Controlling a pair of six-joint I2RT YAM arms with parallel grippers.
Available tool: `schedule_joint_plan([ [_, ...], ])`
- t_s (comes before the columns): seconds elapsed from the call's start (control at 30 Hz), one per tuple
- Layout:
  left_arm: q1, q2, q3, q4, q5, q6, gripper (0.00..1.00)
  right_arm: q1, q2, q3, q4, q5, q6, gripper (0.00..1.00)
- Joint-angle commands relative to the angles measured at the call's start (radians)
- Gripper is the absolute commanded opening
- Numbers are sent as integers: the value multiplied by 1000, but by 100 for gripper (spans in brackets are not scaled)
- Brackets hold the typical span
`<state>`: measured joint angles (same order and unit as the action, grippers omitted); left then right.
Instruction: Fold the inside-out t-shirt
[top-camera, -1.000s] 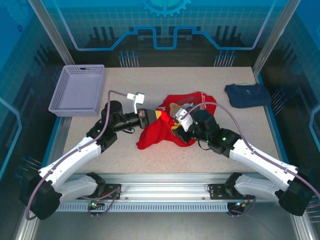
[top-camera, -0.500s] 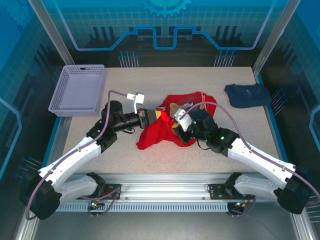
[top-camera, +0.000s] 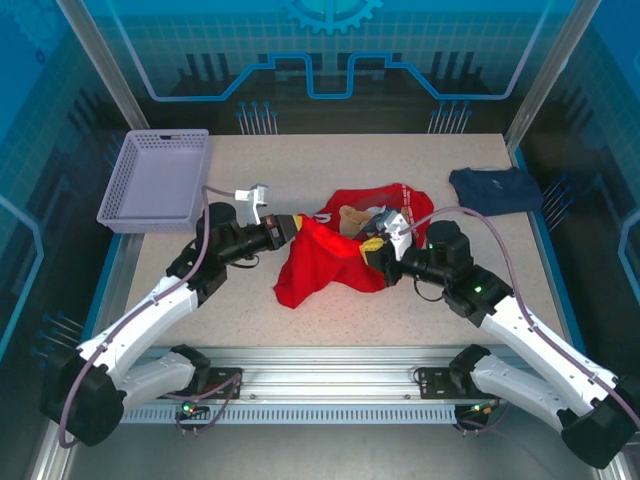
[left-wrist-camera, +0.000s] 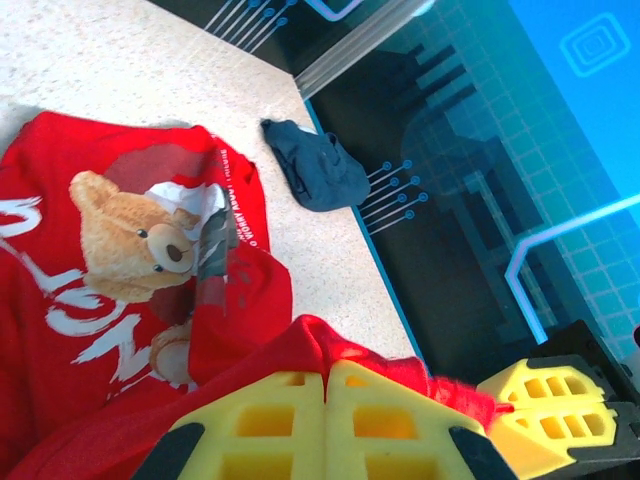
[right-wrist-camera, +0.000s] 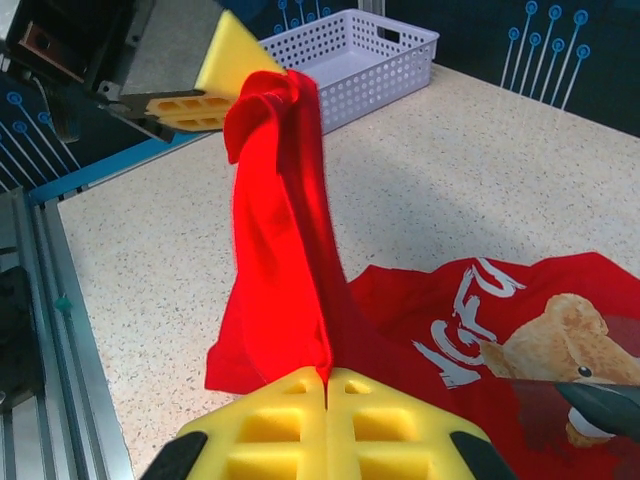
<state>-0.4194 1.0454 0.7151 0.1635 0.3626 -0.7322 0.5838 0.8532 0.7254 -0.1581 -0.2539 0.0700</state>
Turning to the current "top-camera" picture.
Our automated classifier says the red t-shirt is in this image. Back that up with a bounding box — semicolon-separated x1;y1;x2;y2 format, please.
273;182;436;310

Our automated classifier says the lavender plastic basket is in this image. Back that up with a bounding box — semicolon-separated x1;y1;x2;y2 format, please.
96;128;211;235

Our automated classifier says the folded navy t-shirt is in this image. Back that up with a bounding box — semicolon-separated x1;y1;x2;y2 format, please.
448;166;545;218

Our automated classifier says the blue table edge strip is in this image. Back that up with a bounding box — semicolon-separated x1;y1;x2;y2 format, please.
508;145;592;365
73;158;147;365

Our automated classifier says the power connector with green light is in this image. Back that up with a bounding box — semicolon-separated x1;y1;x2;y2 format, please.
177;397;210;420
467;399;501;420

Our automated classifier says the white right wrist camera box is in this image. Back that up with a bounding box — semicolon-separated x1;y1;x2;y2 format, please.
372;205;415;262

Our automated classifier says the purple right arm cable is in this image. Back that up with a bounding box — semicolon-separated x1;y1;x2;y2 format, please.
398;205;639;454

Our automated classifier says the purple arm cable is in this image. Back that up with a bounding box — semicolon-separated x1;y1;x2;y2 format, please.
398;205;639;454
57;184;246;448

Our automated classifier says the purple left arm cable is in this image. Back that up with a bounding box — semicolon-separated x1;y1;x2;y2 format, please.
57;184;246;448

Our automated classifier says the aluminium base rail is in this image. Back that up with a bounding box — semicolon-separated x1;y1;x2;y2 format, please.
64;344;601;401

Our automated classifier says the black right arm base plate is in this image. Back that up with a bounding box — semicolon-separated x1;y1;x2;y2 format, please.
416;366;454;400

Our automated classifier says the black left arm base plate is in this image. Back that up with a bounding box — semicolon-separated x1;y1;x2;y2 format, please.
197;367;245;400

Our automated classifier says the slotted grey cable duct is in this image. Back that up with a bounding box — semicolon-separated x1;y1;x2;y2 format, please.
119;405;459;425

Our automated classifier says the aluminium frame post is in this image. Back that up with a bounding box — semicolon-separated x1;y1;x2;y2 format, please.
504;0;601;151
55;0;151;132

